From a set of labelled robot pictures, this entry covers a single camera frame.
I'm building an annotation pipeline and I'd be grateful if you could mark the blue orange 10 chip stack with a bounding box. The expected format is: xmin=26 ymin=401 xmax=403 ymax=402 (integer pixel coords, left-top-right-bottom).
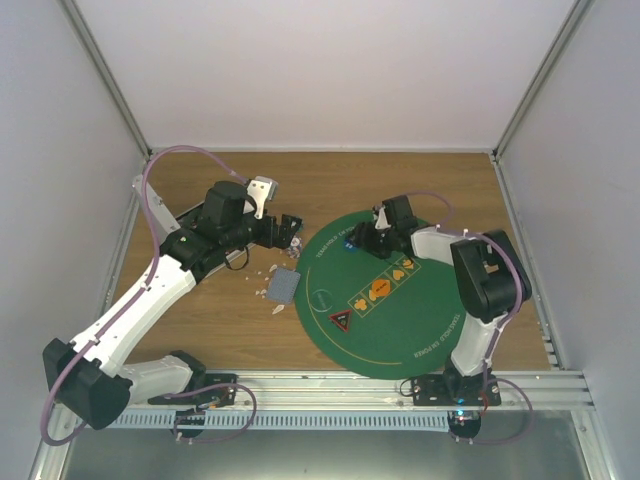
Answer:
xmin=286 ymin=235 xmax=302 ymax=259

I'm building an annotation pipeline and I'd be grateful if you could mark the orange big blind button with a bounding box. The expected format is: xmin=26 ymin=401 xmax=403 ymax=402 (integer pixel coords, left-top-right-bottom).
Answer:
xmin=368 ymin=278 xmax=392 ymax=302

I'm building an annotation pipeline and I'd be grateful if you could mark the clear round dealer button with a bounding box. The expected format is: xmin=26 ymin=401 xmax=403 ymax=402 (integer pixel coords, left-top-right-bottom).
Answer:
xmin=309 ymin=289 xmax=334 ymax=312

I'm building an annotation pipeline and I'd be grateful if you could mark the black red triangular all-in button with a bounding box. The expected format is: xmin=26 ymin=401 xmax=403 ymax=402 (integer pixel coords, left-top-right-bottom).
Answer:
xmin=329 ymin=309 xmax=353 ymax=333

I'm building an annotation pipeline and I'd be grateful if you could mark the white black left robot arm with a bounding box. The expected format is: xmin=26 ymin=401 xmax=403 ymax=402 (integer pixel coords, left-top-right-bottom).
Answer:
xmin=43 ymin=177 xmax=302 ymax=430

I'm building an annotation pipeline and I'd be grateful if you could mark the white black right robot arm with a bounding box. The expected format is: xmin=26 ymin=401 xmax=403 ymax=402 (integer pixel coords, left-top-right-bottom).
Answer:
xmin=348 ymin=195 xmax=532 ymax=405

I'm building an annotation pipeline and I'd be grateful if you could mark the blue playing card deck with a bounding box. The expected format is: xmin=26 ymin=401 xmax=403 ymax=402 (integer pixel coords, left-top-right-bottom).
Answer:
xmin=265 ymin=268 xmax=301 ymax=305

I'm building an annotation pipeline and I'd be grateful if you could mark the round green poker mat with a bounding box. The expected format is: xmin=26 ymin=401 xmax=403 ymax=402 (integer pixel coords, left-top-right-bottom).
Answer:
xmin=295 ymin=211 xmax=465 ymax=380

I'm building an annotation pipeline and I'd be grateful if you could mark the silver aluminium poker case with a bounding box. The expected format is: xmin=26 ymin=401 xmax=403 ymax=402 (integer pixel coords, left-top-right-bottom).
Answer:
xmin=131 ymin=174 xmax=261 ymax=281

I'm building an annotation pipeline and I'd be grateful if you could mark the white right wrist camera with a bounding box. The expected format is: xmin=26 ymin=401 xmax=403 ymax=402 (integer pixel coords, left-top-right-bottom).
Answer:
xmin=373 ymin=205 xmax=391 ymax=231

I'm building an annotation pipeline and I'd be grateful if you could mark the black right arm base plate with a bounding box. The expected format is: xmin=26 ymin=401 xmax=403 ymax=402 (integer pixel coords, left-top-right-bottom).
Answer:
xmin=409 ymin=373 xmax=502 ymax=407

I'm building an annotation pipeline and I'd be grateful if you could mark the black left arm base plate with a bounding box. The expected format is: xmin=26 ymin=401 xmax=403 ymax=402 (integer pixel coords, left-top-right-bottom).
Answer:
xmin=147 ymin=373 xmax=238 ymax=408

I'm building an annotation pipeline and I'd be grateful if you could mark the grey slotted cable duct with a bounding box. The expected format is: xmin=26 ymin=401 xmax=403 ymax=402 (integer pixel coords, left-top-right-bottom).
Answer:
xmin=111 ymin=409 xmax=449 ymax=432

